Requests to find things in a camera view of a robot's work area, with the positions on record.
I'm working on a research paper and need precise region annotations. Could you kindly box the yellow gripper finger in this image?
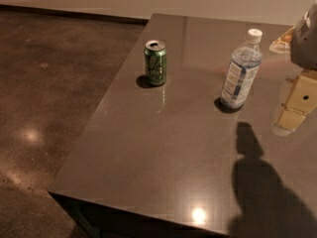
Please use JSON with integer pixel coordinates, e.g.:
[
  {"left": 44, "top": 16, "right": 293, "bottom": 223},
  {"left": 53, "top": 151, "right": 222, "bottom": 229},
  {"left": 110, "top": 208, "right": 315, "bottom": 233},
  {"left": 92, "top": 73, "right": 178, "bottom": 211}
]
[{"left": 275, "top": 70, "right": 317, "bottom": 132}]

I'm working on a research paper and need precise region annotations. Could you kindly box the clear blue-label plastic bottle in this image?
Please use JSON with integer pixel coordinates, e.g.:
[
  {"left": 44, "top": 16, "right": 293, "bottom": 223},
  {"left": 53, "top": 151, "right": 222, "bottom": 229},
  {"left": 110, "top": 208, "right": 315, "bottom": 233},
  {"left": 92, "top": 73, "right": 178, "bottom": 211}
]
[{"left": 220, "top": 29, "right": 263, "bottom": 110}]

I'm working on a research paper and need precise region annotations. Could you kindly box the clear plastic wrapper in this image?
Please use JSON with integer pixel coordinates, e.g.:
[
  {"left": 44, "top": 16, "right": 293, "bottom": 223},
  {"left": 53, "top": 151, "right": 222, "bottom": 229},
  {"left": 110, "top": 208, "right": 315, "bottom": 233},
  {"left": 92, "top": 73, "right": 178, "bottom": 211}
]
[{"left": 269, "top": 27, "right": 295, "bottom": 54}]

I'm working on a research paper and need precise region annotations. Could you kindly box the green soda can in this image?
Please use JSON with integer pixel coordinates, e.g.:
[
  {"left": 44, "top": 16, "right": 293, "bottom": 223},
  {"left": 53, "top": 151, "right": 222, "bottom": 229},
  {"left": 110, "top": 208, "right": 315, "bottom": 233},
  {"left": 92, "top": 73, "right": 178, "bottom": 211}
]
[{"left": 144, "top": 40, "right": 166, "bottom": 86}]

